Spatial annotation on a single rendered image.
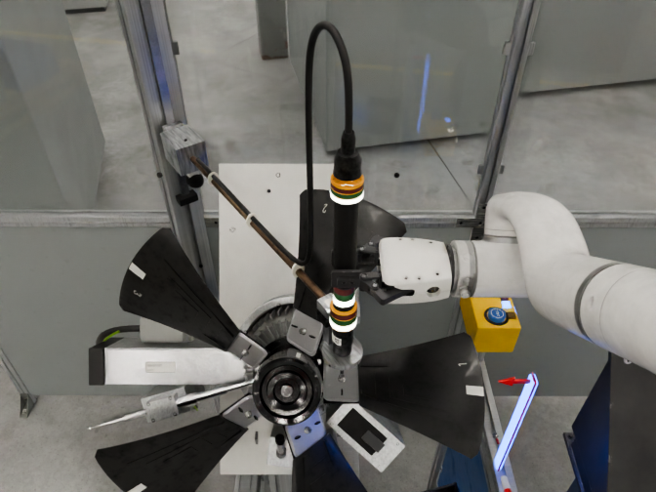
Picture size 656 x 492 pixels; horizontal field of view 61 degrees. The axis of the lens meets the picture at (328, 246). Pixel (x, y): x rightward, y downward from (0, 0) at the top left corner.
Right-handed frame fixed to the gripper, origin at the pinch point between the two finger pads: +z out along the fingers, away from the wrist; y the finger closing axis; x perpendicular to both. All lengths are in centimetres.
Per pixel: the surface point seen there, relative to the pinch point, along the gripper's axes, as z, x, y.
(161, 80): 39, 3, 55
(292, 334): 8.7, -23.8, 6.7
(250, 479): 28, -139, 33
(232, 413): 19.0, -31.2, -5.3
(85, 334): 90, -103, 70
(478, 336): -33, -42, 21
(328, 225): 2.2, -6.9, 18.1
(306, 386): 5.9, -23.8, -4.5
